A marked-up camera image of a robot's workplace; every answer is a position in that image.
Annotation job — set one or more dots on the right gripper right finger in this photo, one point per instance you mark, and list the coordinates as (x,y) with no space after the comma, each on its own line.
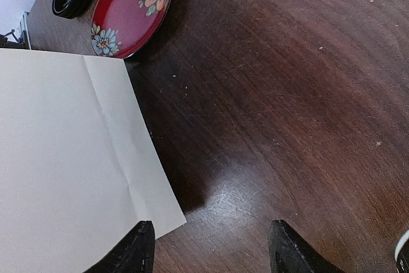
(290,253)

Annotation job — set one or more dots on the black paper coffee cup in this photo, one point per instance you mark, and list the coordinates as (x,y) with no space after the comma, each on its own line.
(401,253)

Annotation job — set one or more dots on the cream paper bag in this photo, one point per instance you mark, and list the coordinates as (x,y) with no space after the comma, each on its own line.
(78,167)

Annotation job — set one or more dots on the red floral plate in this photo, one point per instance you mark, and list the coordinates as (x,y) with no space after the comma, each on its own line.
(120,28)

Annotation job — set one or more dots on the aluminium front rail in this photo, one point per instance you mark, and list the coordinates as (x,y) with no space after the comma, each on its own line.
(17,38)

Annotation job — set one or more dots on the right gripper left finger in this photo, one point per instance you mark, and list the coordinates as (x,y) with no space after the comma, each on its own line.
(134,253)

